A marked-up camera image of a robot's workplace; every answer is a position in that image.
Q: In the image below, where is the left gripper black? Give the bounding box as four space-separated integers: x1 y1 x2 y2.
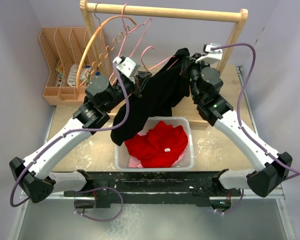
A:
103 70 151 112

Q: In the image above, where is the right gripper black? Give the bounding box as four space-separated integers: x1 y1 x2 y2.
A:
180 52 213 102

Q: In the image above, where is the black t shirt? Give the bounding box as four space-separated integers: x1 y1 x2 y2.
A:
110 48 190 146

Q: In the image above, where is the pink wire hanger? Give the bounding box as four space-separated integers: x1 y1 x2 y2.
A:
140 45 177 72
78 3 153 88

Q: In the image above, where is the orange hanger with metal hook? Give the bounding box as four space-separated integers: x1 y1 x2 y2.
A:
78 0 137 85

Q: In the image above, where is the pink tank top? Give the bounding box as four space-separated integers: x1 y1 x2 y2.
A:
128 150 186 169

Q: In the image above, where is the red t shirt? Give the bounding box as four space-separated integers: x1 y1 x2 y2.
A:
124 121 189 168

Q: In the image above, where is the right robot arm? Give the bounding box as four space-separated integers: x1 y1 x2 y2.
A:
180 53 293 198

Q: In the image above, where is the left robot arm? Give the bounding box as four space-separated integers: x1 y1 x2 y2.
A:
9 71 152 203

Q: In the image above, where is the white leaflet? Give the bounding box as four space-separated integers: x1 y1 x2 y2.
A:
67 64 78 87

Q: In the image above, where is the peach plastic file organizer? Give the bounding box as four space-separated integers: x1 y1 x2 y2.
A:
38 26 111 106

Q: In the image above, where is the wooden clothes rack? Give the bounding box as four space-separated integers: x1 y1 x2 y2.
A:
79 0 249 131

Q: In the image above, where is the white plastic basket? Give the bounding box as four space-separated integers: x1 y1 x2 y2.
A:
114 116 194 172

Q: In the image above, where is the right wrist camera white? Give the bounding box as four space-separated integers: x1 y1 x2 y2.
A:
195 43 223 65

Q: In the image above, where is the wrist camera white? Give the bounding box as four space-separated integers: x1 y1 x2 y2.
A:
112 56 140 84
195 43 223 65

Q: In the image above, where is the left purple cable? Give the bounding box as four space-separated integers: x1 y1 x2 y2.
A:
9 60 131 222

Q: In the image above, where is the purple cable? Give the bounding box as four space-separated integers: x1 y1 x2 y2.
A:
9 60 131 222
209 42 300 215

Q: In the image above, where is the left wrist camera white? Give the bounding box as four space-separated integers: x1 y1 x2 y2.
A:
112 56 140 84

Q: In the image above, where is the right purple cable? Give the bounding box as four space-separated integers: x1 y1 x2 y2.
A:
209 42 300 215

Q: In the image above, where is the aluminium frame rail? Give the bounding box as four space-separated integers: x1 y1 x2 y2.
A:
7 65 296 240

